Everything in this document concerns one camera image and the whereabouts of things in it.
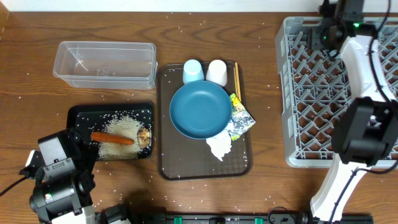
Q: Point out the white napkin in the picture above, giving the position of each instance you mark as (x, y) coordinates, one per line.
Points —
(220, 144)

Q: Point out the orange carrot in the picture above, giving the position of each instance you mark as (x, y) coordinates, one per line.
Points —
(111, 138)

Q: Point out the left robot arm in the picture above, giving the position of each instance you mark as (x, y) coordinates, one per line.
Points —
(62, 169)

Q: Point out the brown serving tray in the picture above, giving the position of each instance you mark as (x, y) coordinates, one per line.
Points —
(183, 158)

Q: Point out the light blue cup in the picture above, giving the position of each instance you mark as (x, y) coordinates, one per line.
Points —
(192, 71)

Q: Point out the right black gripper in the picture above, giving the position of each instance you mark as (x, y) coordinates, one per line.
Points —
(314, 40)

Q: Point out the black waste tray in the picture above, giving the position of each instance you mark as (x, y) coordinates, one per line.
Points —
(87, 119)

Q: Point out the clear plastic bin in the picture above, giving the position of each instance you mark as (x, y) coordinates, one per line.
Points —
(106, 65)

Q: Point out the wooden chopstick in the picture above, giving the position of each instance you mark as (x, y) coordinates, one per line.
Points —
(235, 83)
(238, 80)

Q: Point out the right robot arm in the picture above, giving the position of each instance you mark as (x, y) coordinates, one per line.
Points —
(367, 131)

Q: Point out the grey dishwasher rack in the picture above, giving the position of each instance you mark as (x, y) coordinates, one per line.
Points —
(316, 90)

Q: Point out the brown food scrap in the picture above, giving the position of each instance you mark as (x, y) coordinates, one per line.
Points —
(144, 137)

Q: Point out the dark blue plate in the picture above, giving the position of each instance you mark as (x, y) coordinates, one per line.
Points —
(200, 110)

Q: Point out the pale pink cup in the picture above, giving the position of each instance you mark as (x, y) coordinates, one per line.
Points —
(217, 73)

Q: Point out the white rice pile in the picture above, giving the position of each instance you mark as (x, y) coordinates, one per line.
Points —
(127, 127)

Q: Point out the green foil snack wrapper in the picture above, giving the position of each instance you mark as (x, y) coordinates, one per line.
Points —
(241, 121)

